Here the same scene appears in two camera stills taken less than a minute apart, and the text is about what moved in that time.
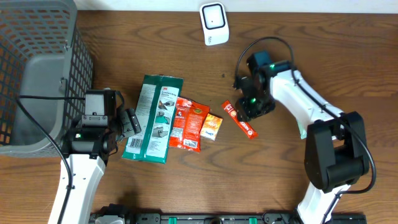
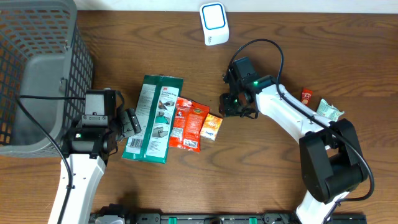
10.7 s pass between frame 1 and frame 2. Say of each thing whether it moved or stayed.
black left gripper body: stayed
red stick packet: moved
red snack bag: stayed
